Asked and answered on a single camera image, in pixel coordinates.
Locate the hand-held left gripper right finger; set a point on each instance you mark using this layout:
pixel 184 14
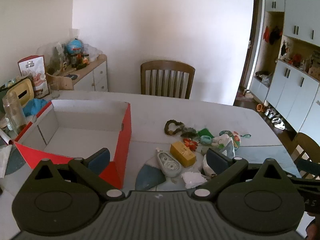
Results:
pixel 218 160

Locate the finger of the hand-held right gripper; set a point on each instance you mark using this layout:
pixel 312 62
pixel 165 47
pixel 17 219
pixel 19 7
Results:
pixel 305 183
pixel 310 168

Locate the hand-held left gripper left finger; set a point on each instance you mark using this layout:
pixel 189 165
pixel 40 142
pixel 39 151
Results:
pixel 98 158

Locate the white printed plastic bag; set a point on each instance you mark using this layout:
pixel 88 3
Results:
pixel 226 152

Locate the small teal toy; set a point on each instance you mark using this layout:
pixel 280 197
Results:
pixel 206 140

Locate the small green pouch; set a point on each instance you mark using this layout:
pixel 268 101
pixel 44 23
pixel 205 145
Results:
pixel 206 132

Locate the small orange toy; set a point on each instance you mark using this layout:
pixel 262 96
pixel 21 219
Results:
pixel 190 143

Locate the small yellow box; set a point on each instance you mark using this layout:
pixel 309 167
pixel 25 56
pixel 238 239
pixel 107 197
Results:
pixel 182 153

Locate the dark leafy ornament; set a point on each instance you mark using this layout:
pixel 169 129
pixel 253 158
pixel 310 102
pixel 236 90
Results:
pixel 190 131

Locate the red cardboard box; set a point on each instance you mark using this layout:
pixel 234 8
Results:
pixel 82 120

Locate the grey tape dispenser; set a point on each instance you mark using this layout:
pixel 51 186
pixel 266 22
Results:
pixel 168 165

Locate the brown scrunchie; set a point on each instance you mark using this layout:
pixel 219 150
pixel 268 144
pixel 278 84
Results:
pixel 168 124

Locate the white plastic wrapper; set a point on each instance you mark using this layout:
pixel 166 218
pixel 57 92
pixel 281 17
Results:
pixel 218 143

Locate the wooden chair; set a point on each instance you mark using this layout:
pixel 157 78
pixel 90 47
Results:
pixel 167 65
pixel 305 140

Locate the grey shoes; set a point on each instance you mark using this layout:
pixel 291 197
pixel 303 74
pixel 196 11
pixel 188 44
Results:
pixel 275 118

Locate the orange slippers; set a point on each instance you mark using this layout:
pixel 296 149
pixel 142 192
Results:
pixel 260 107

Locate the doormat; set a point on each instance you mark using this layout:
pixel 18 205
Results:
pixel 245 96

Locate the drinking glass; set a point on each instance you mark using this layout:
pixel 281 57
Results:
pixel 55 92

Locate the blue cloth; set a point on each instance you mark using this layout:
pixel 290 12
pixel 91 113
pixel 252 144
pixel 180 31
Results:
pixel 35 106

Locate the brown cardboard box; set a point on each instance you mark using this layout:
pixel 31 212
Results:
pixel 61 82

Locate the white wooden sideboard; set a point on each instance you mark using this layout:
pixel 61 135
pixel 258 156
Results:
pixel 100 72

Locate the white cabinet unit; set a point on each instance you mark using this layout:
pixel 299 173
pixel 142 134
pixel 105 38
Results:
pixel 287 85

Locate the black oval pad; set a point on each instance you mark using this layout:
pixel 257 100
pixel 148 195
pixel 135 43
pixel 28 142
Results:
pixel 71 76

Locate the white paper sheet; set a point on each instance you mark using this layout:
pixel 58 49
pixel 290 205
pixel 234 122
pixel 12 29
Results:
pixel 5 160

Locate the red white rolled paper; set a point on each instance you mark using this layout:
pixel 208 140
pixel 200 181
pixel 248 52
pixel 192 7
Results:
pixel 6 137

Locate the clear glass bottle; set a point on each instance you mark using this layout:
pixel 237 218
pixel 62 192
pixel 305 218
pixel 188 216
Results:
pixel 15 112

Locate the orange label jar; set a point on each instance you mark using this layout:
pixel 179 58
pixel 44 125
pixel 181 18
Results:
pixel 85 58

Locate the dark glass jar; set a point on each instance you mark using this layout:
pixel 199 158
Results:
pixel 74 60
pixel 79 58

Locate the yellow tissue box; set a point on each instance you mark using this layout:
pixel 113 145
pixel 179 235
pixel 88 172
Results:
pixel 21 91

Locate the clear plastic bags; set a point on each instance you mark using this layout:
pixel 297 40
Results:
pixel 93 51

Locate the red white snack bag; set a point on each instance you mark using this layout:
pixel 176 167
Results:
pixel 33 72

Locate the blue globe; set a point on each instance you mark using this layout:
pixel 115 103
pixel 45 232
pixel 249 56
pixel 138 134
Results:
pixel 74 45

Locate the red hanging clothes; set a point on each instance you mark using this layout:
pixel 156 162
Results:
pixel 272 35

